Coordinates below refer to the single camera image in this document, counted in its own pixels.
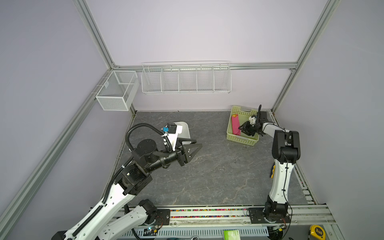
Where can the green plastic basket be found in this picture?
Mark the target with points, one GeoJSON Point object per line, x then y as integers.
{"type": "Point", "coordinates": [244, 115]}

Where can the yellow blue tool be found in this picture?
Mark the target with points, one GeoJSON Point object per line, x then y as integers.
{"type": "Point", "coordinates": [272, 171]}

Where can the white mesh box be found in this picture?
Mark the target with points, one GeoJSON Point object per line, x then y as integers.
{"type": "Point", "coordinates": [118, 91]}

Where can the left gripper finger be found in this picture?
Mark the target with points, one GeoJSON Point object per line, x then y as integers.
{"type": "Point", "coordinates": [188, 143]}
{"type": "Point", "coordinates": [190, 151]}

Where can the yellow tape measure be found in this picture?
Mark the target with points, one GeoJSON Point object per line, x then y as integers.
{"type": "Point", "coordinates": [316, 232]}

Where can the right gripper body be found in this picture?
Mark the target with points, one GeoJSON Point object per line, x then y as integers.
{"type": "Point", "coordinates": [250, 129]}

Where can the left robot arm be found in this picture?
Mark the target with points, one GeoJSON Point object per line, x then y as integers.
{"type": "Point", "coordinates": [128, 181]}

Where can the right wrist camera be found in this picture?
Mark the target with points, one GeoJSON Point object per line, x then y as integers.
{"type": "Point", "coordinates": [253, 120]}

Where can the white plastic tub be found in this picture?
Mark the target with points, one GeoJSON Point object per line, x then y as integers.
{"type": "Point", "coordinates": [182, 130]}

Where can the white wire shelf basket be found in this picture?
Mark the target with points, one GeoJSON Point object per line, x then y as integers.
{"type": "Point", "coordinates": [186, 77]}

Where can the pink paper napkin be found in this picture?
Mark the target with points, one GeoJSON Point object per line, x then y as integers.
{"type": "Point", "coordinates": [235, 124]}

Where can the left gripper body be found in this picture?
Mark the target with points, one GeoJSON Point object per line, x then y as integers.
{"type": "Point", "coordinates": [180, 156]}

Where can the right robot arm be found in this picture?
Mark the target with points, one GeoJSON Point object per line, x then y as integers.
{"type": "Point", "coordinates": [286, 151]}

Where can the green box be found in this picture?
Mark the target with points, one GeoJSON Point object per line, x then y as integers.
{"type": "Point", "coordinates": [231, 235]}

